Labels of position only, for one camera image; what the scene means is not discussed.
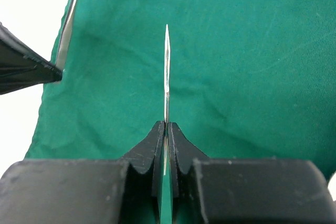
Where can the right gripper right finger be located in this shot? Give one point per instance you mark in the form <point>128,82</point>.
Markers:
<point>247,190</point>

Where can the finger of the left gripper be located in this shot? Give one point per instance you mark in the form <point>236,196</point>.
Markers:
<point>21,67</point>

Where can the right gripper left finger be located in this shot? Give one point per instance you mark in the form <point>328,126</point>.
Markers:
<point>123,190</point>

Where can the steel tweezers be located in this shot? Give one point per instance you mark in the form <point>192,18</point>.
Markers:
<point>65,36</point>
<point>167,60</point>

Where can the dark green surgical cloth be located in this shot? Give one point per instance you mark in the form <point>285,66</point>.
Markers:
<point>248,79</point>

